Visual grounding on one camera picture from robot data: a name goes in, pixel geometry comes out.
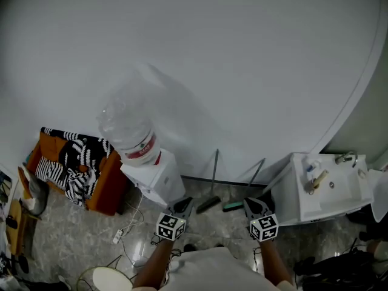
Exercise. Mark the white vanity sink cabinet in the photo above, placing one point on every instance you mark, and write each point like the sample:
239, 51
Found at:
333, 199

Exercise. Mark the green head broom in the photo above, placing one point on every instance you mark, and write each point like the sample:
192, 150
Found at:
233, 206

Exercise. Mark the clear water bottle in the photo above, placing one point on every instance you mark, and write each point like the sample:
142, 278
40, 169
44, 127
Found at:
127, 132

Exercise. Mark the orange armchair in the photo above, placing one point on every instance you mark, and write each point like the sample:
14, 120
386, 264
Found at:
112, 186

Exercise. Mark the person's black shoe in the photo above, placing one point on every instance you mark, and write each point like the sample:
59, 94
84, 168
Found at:
189, 248
220, 245

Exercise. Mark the person's left forearm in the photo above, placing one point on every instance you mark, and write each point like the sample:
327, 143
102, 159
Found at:
154, 262

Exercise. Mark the cluttered white shelf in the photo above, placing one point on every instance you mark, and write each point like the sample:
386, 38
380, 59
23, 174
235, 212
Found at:
5, 189

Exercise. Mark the person's left black shoe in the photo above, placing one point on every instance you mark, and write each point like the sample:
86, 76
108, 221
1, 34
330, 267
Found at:
189, 248

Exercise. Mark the white toilet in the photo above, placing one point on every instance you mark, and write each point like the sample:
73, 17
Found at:
380, 192

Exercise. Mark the person's right black shoe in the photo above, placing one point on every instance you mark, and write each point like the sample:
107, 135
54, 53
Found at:
220, 245

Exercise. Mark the wooden stool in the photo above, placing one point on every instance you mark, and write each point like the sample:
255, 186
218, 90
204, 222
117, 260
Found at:
16, 226

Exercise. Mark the chrome faucet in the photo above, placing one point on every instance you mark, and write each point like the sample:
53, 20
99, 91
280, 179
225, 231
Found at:
345, 158

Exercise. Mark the tan brush cup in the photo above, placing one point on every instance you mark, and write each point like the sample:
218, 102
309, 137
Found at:
315, 182

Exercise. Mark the person's right forearm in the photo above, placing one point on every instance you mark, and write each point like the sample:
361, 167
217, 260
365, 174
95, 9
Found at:
274, 262

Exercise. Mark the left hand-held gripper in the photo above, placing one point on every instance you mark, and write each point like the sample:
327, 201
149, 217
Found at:
169, 226

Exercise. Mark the black white striped blanket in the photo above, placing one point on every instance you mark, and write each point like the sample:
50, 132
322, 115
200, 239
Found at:
78, 168

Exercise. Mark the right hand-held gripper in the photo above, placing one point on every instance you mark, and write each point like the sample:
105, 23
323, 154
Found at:
263, 227

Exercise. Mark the grey orange cushion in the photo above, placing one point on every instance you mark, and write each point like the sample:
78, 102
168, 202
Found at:
36, 192

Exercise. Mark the white toothbrush cup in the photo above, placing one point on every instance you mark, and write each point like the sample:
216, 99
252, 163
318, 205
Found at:
312, 166

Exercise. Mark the white power strip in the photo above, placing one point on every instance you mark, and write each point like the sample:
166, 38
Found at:
118, 236

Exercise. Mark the person's white shirt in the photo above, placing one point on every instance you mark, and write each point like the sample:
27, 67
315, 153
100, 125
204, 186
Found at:
218, 271

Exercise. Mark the white soap dish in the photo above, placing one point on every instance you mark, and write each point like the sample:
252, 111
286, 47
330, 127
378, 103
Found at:
362, 172

